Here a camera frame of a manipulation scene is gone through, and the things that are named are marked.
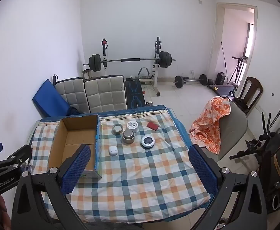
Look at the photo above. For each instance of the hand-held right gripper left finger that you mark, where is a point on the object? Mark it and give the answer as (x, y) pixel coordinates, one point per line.
(77, 167)

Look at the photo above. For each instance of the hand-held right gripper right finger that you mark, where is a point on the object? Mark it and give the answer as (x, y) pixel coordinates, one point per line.
(202, 170)

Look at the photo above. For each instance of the cardboard box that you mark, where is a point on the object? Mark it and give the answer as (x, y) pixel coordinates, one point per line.
(80, 136)

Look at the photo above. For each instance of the small jar with white lid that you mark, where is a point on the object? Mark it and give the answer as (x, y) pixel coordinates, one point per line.
(117, 129)

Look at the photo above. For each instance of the grey canister with perforated lid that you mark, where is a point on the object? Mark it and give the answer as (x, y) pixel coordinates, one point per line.
(128, 137)

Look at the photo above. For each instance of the black and white round jar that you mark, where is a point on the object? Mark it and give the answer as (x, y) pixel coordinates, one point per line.
(147, 141)

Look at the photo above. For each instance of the white jar with printed lid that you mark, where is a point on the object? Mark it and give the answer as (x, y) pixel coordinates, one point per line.
(131, 125)

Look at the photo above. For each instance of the small white rounded jar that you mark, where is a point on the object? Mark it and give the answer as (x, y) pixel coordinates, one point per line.
(113, 151)

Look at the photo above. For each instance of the orange floral cloth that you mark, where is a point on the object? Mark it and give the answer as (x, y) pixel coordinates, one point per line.
(209, 124)

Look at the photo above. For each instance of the grey chair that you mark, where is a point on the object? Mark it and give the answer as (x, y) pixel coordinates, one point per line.
(236, 129)

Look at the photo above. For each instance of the dark blue cloth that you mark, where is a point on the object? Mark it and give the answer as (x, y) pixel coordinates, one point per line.
(74, 111)

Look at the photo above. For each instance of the blue folded mat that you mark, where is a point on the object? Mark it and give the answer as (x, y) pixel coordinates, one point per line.
(49, 100)

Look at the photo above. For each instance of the plaid cloth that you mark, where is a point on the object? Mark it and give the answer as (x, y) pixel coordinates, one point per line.
(142, 184)

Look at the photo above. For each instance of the small red box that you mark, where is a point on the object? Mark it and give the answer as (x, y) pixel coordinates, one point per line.
(152, 125)

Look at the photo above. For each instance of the grey quilted cushion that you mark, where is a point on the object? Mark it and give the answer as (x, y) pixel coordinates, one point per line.
(70, 91)
(106, 93)

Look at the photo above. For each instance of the blue striped blanket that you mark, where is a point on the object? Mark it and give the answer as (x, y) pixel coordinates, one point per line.
(135, 110)

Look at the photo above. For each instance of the black treadmill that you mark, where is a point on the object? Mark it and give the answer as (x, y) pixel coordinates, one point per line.
(220, 88)

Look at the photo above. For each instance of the short barbell with black plates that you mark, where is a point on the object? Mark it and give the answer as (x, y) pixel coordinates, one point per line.
(190, 79)

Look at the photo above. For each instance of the black weight bench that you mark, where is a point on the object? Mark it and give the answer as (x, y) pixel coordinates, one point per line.
(134, 93)

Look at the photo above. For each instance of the black speaker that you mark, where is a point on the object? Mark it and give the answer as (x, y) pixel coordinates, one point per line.
(220, 77)

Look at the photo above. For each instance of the dark wooden chair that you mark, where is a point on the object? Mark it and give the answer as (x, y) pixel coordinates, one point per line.
(252, 88)

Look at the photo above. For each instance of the black exercise machine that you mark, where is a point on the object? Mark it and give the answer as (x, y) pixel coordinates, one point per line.
(239, 69)

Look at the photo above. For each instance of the white squat rack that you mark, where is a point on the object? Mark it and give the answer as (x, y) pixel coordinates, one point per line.
(157, 71)

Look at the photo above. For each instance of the thin black rod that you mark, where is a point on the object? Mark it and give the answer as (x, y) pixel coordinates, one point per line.
(224, 57)

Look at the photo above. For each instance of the long barbell with black plates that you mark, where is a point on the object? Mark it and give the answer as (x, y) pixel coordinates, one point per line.
(130, 59)

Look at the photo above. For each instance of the grey metal bench frame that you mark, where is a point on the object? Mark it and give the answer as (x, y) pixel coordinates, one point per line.
(143, 73)

